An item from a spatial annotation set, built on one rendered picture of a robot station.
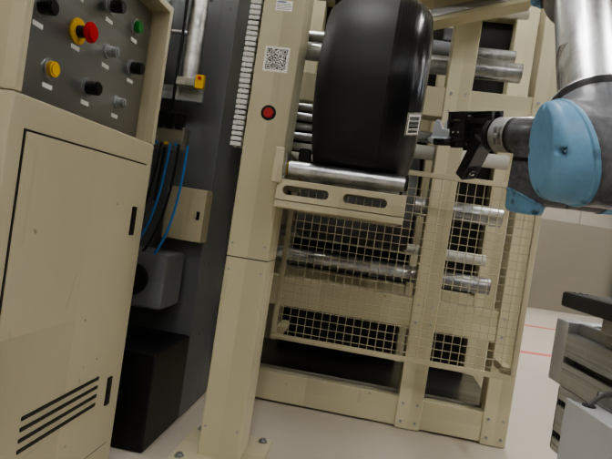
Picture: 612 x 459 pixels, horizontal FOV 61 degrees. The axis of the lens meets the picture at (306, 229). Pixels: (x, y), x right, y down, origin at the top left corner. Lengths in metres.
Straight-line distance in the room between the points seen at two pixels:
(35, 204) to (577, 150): 0.87
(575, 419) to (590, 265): 7.99
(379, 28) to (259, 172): 0.52
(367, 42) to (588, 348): 0.92
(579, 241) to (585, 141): 7.81
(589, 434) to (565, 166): 0.27
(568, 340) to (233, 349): 1.04
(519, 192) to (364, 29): 0.60
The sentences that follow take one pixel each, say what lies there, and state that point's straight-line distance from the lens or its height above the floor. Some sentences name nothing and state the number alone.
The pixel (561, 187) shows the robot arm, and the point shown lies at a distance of 0.63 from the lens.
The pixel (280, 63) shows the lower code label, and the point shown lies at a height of 1.21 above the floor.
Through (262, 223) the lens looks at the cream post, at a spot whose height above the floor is 0.73.
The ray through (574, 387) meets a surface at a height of 0.59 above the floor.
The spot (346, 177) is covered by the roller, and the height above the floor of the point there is 0.89.
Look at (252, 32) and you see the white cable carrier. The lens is 1.67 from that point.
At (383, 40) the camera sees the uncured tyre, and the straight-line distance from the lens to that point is 1.41.
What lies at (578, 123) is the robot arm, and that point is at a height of 0.90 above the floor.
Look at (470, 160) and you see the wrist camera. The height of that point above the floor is 0.95.
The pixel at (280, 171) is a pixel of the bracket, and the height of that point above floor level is 0.88.
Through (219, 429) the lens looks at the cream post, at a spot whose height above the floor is 0.10.
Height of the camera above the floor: 0.76
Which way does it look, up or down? 1 degrees down
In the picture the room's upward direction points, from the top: 9 degrees clockwise
